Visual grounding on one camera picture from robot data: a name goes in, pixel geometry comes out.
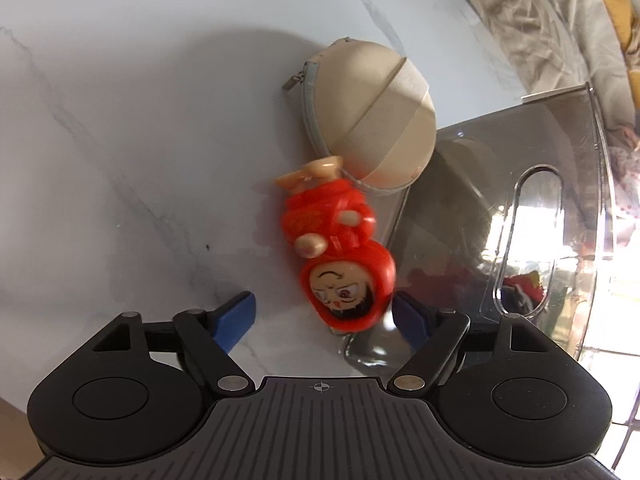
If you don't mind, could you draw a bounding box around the beige round zip pouch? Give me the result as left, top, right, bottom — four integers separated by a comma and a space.
281, 37, 437, 193

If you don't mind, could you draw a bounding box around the white marble desktop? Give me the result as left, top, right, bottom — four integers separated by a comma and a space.
0, 0, 531, 411

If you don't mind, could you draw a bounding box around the clear plastic storage box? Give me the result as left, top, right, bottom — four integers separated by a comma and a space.
342, 82, 640, 428

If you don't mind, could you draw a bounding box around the grey covered sofa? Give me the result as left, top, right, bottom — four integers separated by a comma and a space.
435, 0, 640, 161

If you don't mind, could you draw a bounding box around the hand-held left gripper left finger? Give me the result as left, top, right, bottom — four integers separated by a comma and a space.
92, 291, 257, 396

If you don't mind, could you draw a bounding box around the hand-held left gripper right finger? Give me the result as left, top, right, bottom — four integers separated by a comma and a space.
387, 291, 551, 395

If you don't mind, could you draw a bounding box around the yellow cushion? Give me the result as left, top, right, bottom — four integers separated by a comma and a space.
597, 0, 640, 55

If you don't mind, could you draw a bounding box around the red toy figure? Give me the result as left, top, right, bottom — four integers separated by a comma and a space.
272, 155, 397, 335

